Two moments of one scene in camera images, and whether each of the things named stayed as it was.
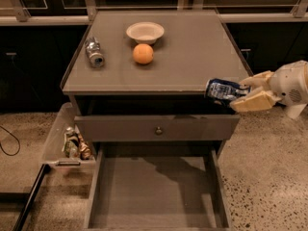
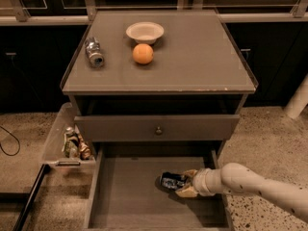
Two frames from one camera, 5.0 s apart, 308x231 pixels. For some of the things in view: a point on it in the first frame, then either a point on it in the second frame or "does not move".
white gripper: (290, 83) -> (200, 181)
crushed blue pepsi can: (224, 91) -> (172, 180)
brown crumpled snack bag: (84, 147) does not move
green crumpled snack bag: (71, 142) does not move
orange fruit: (142, 54) does not move
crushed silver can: (94, 52) does not move
